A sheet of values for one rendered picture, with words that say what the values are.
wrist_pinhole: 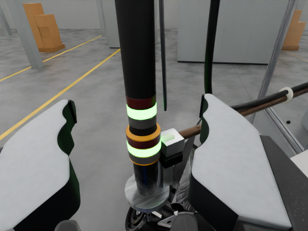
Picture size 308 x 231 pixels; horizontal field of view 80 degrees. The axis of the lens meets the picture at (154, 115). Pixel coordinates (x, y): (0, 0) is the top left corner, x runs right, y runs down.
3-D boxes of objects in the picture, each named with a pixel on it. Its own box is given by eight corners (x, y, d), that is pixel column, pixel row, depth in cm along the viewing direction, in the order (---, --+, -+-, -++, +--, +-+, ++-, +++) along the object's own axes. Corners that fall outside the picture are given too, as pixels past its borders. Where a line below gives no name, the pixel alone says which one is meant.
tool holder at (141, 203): (165, 164, 34) (166, 120, 29) (188, 194, 29) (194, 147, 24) (119, 184, 31) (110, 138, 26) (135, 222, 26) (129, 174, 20)
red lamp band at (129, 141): (151, 123, 26) (151, 116, 25) (167, 141, 23) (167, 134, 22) (121, 133, 24) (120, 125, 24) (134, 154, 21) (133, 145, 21)
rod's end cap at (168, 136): (169, 140, 28) (169, 129, 27) (176, 148, 26) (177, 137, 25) (157, 144, 27) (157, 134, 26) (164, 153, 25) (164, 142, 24)
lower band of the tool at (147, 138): (151, 140, 28) (151, 114, 25) (166, 159, 24) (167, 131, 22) (124, 150, 26) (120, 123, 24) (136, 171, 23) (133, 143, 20)
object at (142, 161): (151, 138, 27) (151, 131, 27) (167, 156, 24) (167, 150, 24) (123, 147, 26) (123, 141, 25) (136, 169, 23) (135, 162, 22)
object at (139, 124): (149, 111, 24) (148, 102, 23) (161, 123, 22) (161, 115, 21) (124, 118, 23) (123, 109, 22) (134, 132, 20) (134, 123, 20)
